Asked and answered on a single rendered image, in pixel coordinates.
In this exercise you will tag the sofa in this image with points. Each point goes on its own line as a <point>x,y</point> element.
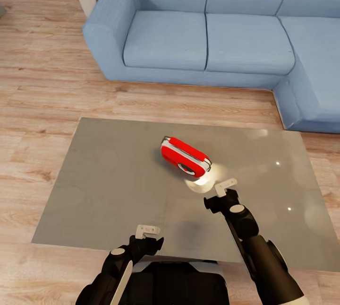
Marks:
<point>289,47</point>

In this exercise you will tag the coffee table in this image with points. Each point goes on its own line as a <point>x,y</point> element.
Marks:
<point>114,178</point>

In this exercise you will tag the radio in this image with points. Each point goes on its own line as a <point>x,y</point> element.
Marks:
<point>187,158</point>

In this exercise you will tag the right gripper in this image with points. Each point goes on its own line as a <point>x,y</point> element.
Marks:
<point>215,203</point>

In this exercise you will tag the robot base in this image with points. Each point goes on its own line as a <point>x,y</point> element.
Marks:
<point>176,283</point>

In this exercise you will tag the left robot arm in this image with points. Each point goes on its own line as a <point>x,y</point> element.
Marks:
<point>110,284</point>

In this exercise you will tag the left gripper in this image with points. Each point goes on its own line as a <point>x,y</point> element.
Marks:
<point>147,246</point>

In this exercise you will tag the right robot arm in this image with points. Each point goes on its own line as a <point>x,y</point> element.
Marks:
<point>263,261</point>

